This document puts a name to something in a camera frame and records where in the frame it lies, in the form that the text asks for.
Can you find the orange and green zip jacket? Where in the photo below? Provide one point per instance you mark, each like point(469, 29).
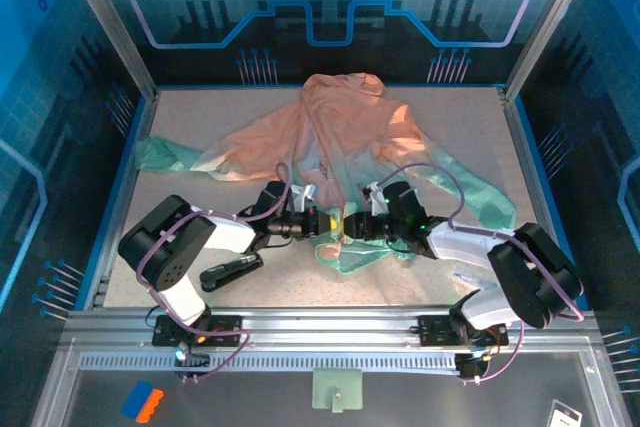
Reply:
point(350, 127)

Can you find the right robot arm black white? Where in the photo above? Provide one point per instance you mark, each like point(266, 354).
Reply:
point(530, 272)

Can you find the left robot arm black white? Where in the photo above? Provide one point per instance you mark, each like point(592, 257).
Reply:
point(165, 247)

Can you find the black stapler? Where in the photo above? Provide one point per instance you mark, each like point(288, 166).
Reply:
point(225, 274)

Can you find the clear plastic wrapper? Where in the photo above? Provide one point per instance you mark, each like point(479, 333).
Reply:
point(467, 278)

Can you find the green mounting plate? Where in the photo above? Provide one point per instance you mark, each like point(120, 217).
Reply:
point(337, 389)

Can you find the blue and orange block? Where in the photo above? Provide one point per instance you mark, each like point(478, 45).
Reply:
point(142, 401)

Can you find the white printed card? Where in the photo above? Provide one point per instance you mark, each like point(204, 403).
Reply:
point(565, 414)

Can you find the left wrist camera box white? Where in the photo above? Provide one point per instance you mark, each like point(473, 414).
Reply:
point(302, 195)

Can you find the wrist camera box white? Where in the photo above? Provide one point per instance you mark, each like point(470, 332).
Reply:
point(302, 195)
point(372, 192)

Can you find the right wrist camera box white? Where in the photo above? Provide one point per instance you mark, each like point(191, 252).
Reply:
point(372, 192)

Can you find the aluminium front rail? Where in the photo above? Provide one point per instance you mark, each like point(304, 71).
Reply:
point(325, 324)

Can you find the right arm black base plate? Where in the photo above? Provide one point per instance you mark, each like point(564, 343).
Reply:
point(435, 329)

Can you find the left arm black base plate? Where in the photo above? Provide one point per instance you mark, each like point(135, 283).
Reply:
point(225, 329)

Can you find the right aluminium frame post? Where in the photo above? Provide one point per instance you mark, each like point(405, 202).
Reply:
point(550, 22)

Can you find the aluminium frame post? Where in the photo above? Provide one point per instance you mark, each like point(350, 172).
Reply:
point(110, 27)
point(550, 22)

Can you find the left aluminium frame post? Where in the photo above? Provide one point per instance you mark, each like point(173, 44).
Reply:
point(110, 27)

